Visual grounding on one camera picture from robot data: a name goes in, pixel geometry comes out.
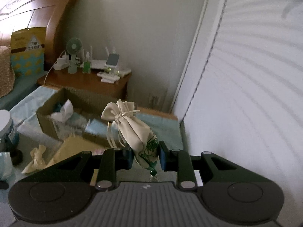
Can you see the phone on white stand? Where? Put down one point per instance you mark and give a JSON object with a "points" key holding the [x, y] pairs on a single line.
{"points": [[112, 62]]}

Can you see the white cloth bag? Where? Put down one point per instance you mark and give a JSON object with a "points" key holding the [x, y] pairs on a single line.
{"points": [[65, 112]]}

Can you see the white router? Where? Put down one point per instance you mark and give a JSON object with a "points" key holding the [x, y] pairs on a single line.
{"points": [[119, 69]]}

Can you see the beige crumpled tissue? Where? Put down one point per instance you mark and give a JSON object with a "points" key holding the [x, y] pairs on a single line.
{"points": [[37, 163]]}

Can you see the stack of blue face masks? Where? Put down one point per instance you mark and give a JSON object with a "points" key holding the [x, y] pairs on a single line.
{"points": [[96, 127]]}

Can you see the green small bottle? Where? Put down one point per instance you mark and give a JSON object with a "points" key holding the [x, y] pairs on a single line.
{"points": [[87, 64]]}

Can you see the white louvered shutter door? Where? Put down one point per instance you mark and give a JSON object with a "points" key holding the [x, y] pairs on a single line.
{"points": [[240, 94]]}

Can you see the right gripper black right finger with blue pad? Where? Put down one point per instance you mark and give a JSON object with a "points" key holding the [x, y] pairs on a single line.
{"points": [[180, 162]]}

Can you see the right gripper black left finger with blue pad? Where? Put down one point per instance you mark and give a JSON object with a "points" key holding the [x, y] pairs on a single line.
{"points": [[111, 161]]}

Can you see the small green desk fan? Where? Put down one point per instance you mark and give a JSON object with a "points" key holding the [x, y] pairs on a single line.
{"points": [[73, 47]]}

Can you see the grey teal blanket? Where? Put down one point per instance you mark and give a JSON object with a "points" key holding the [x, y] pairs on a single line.
{"points": [[31, 136]]}

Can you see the wooden headboard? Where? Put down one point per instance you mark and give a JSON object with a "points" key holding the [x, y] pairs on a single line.
{"points": [[26, 14]]}

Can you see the yellow blue package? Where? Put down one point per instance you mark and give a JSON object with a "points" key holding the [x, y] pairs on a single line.
{"points": [[27, 51]]}

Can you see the open brown cardboard box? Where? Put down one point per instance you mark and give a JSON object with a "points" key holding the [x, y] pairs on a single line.
{"points": [[86, 105]]}

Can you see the tan paper tissue pack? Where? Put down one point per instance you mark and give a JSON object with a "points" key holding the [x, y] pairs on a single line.
{"points": [[74, 145]]}

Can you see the clear jar white lid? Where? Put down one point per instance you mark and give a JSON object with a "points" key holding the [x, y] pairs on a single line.
{"points": [[9, 133]]}

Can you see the cream drawstring pouch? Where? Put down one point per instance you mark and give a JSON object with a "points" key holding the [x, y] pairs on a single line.
{"points": [[133, 133]]}

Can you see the wooden nightstand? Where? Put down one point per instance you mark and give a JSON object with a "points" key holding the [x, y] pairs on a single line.
{"points": [[85, 81]]}

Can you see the white power strip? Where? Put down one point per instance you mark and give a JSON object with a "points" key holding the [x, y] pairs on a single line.
{"points": [[62, 62]]}

